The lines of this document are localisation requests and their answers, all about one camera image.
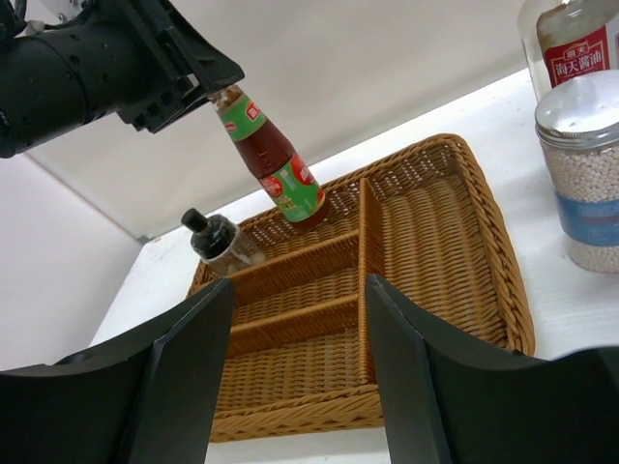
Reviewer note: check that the silver-lid jar blue label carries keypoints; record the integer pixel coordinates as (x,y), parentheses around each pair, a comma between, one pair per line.
(577,126)

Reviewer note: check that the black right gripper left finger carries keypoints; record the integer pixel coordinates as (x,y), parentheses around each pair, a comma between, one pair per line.
(147,395)

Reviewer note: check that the small black-capped glass jar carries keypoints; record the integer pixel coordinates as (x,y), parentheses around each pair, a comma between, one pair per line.
(221,244)

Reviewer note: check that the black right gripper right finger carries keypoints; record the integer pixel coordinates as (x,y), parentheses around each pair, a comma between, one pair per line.
(449,397)

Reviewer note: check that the tall soy sauce bottle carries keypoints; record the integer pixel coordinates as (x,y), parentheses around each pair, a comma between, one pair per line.
(565,39)

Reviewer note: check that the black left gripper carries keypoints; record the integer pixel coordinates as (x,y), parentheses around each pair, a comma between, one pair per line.
(140,60)

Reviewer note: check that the red sauce bottle green label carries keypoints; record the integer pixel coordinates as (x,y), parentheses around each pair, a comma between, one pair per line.
(271,159)

